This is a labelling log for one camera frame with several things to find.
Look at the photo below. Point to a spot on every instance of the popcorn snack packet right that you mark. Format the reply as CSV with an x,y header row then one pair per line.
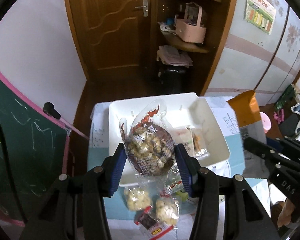
x,y
167,210

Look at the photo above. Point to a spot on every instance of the small green candy packet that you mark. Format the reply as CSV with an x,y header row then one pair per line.
x,y
184,196

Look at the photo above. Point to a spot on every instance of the popcorn snack packet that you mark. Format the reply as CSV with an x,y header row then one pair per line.
x,y
167,210
137,198

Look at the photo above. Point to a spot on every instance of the wall poster calendar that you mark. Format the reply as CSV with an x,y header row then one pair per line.
x,y
261,14

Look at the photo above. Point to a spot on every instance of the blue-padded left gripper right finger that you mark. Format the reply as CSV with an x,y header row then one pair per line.
x,y
184,165

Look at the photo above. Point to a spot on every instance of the patterned teal tablecloth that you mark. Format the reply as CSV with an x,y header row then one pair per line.
x,y
223,129

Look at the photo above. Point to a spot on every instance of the pink plastic stool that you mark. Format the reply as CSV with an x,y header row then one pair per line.
x,y
266,122

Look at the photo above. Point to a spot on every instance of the red black candy packet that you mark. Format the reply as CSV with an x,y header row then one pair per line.
x,y
151,226

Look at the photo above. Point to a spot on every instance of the wooden corner shelf unit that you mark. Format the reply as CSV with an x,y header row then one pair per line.
x,y
179,79

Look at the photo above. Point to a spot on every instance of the orange white snack bag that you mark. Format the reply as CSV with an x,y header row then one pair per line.
x,y
248,116

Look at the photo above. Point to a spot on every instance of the silver door handle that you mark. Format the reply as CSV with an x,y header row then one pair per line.
x,y
144,8

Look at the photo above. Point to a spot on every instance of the dark red nut snack bag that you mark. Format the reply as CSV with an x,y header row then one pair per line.
x,y
148,143

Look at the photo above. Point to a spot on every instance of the green chalkboard pink frame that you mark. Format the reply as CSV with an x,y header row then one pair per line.
x,y
38,148

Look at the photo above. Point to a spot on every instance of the pink storage basket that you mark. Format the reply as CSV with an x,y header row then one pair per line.
x,y
192,27

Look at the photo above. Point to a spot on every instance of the popcorn snack packet left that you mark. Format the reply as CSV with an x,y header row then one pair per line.
x,y
137,198

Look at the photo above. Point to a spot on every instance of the brown wooden door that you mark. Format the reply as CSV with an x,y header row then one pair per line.
x,y
112,39

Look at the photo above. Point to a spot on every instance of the white plastic storage bin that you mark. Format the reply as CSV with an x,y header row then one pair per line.
x,y
200,121

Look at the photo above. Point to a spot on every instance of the folded pink cloth pile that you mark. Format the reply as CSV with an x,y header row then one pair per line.
x,y
170,55

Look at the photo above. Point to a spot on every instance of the small clear cracker packet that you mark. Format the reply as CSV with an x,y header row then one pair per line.
x,y
192,139

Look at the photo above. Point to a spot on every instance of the person right hand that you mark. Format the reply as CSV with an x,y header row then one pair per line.
x,y
285,215

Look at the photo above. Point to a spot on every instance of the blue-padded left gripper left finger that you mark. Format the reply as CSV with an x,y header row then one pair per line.
x,y
116,165

